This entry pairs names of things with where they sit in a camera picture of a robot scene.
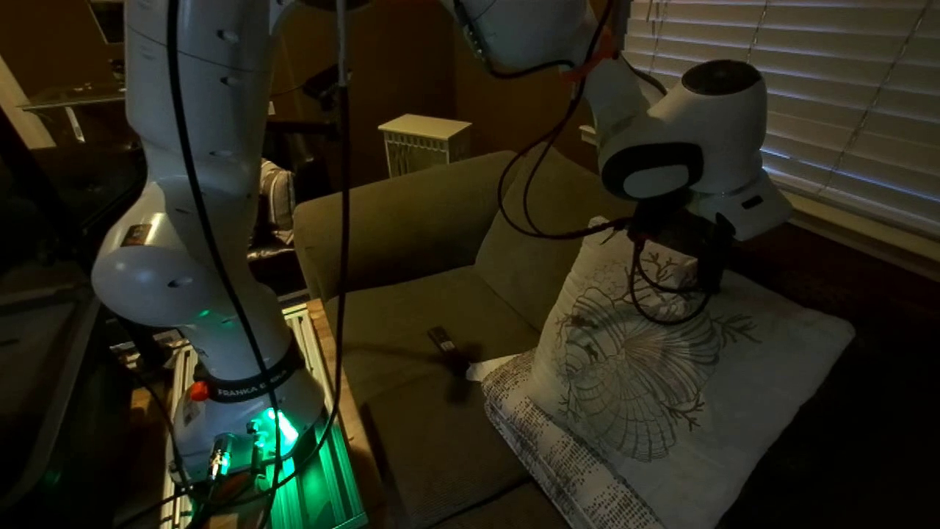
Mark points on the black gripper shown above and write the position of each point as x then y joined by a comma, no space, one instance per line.
705,238

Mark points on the white shell print pillow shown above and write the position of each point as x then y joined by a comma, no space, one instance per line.
686,392

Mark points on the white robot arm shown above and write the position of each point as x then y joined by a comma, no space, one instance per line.
185,244

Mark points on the green lit robot base stand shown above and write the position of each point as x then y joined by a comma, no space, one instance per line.
311,488

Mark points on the white window sill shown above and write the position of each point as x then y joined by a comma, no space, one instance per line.
869,231

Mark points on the white window blinds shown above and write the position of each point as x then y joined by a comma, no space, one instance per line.
842,90

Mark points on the olive brown sofa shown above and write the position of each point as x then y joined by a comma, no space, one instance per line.
411,225

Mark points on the small white side table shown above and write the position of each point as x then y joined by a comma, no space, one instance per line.
423,143

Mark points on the white rolled cloth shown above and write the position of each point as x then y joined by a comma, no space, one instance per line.
279,195

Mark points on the red stop button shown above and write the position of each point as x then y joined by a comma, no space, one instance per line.
201,388

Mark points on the black camera on stand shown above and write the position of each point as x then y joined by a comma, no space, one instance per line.
325,85

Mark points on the wall shelf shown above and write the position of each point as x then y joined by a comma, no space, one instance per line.
76,97

